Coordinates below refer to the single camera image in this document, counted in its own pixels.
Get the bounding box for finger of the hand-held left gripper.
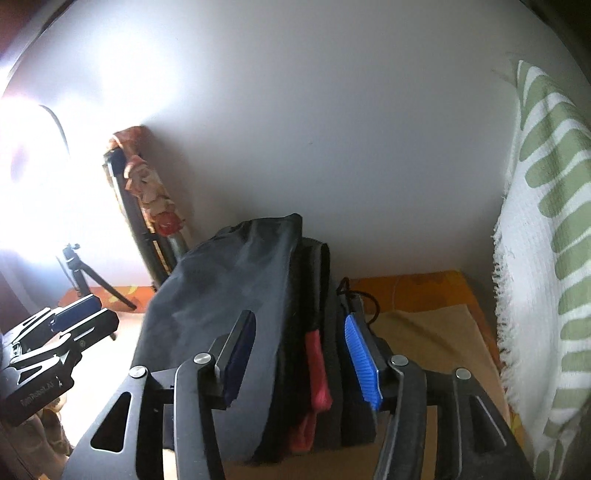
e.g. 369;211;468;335
9;310;120;372
4;294;102;344

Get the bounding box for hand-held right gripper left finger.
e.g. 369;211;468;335
62;310;257;480

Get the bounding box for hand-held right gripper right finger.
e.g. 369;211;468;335
344;314;536;480

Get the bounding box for black pants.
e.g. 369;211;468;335
139;213;305;467

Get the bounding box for beige blanket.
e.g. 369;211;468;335
161;307;513;480

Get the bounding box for orange bed sheet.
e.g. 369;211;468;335
69;270;525;444

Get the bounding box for dark grey pants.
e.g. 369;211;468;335
300;237;380;448

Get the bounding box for white and green towel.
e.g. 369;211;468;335
492;60;591;480

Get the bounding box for black tripod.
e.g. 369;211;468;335
55;243;138;311

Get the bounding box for floral patterned cloth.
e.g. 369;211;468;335
105;126;190;259

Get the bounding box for red garment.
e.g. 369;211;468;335
288;330;333;455

